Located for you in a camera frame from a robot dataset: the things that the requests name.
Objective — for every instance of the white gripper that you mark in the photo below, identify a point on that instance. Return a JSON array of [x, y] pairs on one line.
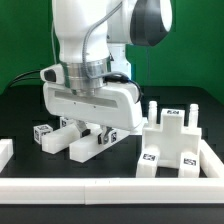
[[114, 105]]

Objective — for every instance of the white chair side frame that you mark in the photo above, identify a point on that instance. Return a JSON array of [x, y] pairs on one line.
[[81, 149]]

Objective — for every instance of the white chair seat block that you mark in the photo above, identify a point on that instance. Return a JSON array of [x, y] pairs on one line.
[[170, 138]]

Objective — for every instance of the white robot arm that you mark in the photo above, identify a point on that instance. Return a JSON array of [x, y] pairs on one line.
[[82, 85]]

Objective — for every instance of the white flat chair panel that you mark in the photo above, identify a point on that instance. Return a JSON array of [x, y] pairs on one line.
[[139, 128]]

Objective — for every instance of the small white cube left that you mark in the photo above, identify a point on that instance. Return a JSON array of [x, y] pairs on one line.
[[41, 130]]

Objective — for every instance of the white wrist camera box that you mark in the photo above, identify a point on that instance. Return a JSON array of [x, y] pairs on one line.
[[53, 74]]

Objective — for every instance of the white border fence frame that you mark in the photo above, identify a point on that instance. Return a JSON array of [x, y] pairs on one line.
[[209, 189]]

